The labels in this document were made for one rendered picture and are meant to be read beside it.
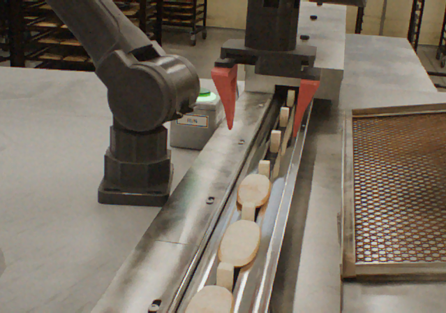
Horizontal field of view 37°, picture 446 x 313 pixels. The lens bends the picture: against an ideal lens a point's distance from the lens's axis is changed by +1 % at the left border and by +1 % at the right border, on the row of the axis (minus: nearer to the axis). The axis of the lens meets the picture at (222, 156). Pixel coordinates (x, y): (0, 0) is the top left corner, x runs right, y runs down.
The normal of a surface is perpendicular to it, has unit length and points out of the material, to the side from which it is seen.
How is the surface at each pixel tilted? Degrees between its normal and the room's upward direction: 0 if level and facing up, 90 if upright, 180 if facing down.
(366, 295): 10
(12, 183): 0
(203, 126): 90
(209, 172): 0
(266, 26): 90
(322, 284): 0
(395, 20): 90
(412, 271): 90
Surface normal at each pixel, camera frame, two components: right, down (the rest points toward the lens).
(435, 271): -0.18, 0.31
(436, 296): -0.11, -0.95
